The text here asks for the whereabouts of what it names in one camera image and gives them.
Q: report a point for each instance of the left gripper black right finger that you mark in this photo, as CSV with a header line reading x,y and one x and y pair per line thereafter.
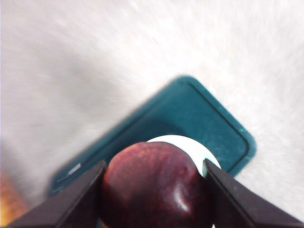
x,y
237,204

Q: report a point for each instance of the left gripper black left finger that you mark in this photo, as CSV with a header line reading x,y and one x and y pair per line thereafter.
x,y
71,204

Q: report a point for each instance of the teal ribbed bowl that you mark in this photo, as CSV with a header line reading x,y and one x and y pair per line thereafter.
x,y
199,152

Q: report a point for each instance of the dark purple plum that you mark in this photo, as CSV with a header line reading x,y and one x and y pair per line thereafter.
x,y
152,185

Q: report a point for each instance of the dark green rectangular tray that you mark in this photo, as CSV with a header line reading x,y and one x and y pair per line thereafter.
x,y
190,114

